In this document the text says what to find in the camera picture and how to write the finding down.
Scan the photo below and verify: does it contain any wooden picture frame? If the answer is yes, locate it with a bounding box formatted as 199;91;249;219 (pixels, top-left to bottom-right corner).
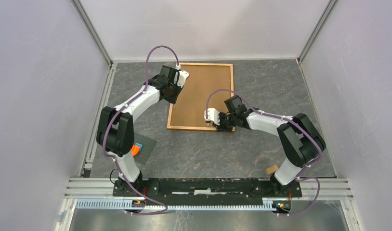
167;63;234;132

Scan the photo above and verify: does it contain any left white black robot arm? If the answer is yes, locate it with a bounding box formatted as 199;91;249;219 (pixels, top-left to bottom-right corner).
96;65;190;196

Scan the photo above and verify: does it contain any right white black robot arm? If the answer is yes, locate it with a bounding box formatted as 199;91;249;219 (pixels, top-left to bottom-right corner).
205;96;326;196

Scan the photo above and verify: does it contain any grey building baseplate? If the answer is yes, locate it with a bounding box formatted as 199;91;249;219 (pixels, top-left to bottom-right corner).
133;133;157;165

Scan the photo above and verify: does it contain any small cardboard block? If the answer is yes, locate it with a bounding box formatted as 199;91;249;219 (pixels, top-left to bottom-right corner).
265;165;279;175

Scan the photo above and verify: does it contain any orange curved toy brick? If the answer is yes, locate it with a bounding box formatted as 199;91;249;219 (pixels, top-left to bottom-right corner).
131;145;141;156

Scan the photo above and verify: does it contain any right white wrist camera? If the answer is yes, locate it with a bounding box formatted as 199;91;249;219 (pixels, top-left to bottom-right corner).
204;108;220;126

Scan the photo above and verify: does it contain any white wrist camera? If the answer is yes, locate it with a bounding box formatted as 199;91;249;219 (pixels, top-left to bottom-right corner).
174;64;189;88
204;108;220;126

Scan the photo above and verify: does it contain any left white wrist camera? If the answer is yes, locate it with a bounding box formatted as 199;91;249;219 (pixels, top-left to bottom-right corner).
174;64;189;88

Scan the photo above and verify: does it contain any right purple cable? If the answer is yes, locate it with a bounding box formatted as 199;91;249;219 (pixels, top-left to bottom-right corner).
205;89;324;218

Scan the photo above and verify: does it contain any slotted cable duct rail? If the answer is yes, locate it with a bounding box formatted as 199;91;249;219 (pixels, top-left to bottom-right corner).
76;199;276;212

